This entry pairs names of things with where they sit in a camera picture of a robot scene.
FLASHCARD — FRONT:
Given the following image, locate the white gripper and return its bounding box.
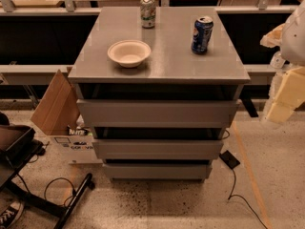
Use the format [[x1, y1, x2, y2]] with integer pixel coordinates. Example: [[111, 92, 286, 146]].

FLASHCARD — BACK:
[[260, 24, 305, 124]]

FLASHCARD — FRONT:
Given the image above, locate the grey top drawer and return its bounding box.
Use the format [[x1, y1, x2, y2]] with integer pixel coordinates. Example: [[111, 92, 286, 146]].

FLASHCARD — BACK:
[[77, 99, 238, 128]]

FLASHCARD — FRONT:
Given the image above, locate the grey drawer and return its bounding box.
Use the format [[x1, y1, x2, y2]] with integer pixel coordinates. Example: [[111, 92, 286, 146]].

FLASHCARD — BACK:
[[103, 164, 212, 179], [92, 139, 223, 160], [77, 99, 238, 128]]

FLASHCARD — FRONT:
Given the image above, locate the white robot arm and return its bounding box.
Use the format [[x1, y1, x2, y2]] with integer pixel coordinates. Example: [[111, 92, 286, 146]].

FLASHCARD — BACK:
[[260, 1, 305, 126]]

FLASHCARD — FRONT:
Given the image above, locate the grey drawer cabinet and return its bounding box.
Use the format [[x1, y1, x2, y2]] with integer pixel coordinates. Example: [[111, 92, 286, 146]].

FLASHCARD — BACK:
[[69, 7, 250, 166]]

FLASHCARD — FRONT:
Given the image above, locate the grey middle drawer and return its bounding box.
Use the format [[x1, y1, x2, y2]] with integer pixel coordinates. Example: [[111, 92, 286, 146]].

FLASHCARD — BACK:
[[92, 139, 223, 160]]

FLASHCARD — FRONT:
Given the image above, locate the grey bottom drawer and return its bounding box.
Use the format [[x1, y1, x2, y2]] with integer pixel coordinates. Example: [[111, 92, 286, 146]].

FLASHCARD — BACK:
[[103, 164, 212, 179]]

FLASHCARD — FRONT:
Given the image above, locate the clear sanitizer bottle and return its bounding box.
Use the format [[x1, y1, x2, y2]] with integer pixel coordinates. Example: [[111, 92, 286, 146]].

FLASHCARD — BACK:
[[270, 52, 286, 69]]

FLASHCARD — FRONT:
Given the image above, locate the black power adapter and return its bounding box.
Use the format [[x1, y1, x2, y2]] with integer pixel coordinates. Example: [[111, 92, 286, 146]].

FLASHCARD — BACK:
[[219, 151, 240, 169]]

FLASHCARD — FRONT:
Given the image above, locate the blue pepsi can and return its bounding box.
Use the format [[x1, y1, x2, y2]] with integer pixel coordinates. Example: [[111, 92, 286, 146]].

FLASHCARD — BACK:
[[191, 15, 214, 54]]

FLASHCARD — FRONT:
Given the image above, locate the white paper bowl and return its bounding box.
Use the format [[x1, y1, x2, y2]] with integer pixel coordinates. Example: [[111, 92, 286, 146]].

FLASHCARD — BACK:
[[108, 40, 152, 68]]

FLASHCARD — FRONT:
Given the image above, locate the green white soda can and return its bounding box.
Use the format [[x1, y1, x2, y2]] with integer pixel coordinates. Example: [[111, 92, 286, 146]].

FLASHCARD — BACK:
[[140, 0, 156, 29]]

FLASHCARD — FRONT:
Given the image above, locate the brown cardboard box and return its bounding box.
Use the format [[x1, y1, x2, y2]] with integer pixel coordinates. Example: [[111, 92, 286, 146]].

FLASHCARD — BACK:
[[30, 70, 102, 164]]

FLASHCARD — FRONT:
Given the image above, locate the black white sneaker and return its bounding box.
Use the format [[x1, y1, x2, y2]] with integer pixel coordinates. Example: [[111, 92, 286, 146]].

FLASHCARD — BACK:
[[0, 201, 24, 229]]

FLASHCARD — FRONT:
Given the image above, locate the black floor cable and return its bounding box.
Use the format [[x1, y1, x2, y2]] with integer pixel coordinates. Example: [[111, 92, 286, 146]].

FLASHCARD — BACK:
[[226, 168, 270, 229]]

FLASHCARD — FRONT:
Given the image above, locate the black looped cable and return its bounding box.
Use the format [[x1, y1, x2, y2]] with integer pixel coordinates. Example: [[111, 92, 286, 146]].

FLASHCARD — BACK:
[[43, 177, 77, 208]]

